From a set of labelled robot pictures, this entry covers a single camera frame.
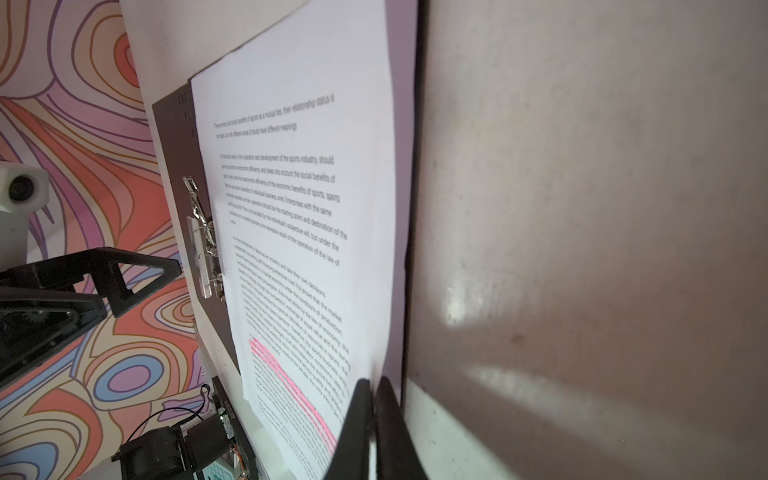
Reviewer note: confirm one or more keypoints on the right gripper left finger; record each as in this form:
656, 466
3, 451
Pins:
351, 459

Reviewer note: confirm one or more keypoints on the paper sheet pink highlight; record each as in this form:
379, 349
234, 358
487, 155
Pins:
296, 131

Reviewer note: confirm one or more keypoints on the metal folder clip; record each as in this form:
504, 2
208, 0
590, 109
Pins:
202, 232

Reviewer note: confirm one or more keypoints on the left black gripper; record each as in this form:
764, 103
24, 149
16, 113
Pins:
41, 315

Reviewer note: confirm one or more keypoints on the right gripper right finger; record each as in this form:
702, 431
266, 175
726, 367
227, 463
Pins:
396, 456

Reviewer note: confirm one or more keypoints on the white RAY file folder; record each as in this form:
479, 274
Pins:
176, 124

